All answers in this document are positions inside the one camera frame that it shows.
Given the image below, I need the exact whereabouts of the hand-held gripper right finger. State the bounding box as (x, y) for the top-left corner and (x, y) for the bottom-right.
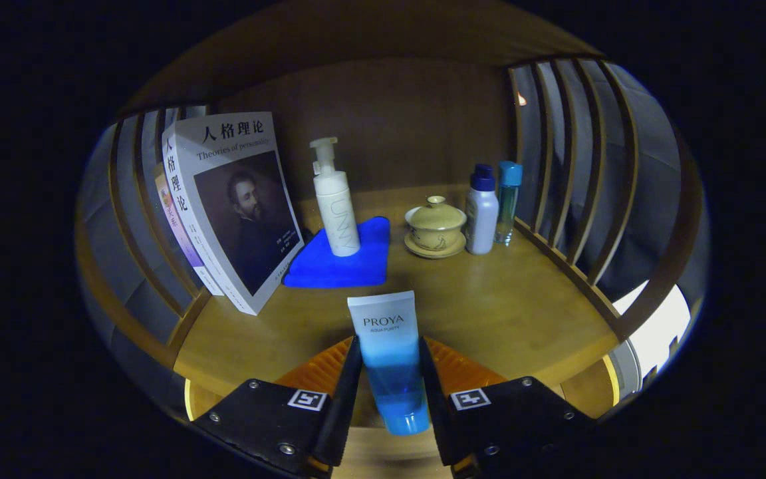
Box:
(418, 337), (590, 478)

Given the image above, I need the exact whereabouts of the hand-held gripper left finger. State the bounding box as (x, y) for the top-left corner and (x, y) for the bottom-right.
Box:
(191, 336), (364, 476)

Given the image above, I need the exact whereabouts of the blue and white cosmetic tube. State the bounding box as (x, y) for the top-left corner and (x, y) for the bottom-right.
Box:
(347, 291), (432, 436)

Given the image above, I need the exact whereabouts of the wooden countertop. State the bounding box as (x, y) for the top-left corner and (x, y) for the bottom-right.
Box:
(174, 185), (623, 426)

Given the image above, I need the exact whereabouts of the white plastic drawer unit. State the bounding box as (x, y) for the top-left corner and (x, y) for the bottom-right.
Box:
(612, 279), (692, 393)

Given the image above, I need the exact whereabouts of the brown wooden cabinet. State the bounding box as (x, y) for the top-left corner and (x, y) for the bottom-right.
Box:
(74, 0), (709, 426)

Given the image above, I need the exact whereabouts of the blue folded cloth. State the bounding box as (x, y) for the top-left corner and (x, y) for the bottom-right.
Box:
(283, 216), (392, 289)

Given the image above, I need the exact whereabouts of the yellow saucer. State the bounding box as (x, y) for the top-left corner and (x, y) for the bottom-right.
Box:
(404, 232), (467, 259)

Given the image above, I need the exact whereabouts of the yellow lidded tea cup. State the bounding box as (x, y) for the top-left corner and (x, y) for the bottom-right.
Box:
(405, 196), (467, 251)

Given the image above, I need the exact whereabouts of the white pump bottle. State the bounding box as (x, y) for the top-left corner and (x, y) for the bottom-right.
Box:
(310, 137), (361, 257)

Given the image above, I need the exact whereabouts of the white bottle with blue cap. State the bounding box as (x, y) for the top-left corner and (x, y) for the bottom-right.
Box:
(466, 164), (500, 255)

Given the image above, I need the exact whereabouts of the thick white portrait book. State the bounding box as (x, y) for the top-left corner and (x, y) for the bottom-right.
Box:
(162, 111), (305, 316)

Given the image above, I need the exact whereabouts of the clear teal bottle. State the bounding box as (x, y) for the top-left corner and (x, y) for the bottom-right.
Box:
(495, 161), (523, 245)

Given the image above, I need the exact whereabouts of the thin purple book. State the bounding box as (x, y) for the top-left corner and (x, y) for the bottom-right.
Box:
(154, 162), (224, 297)

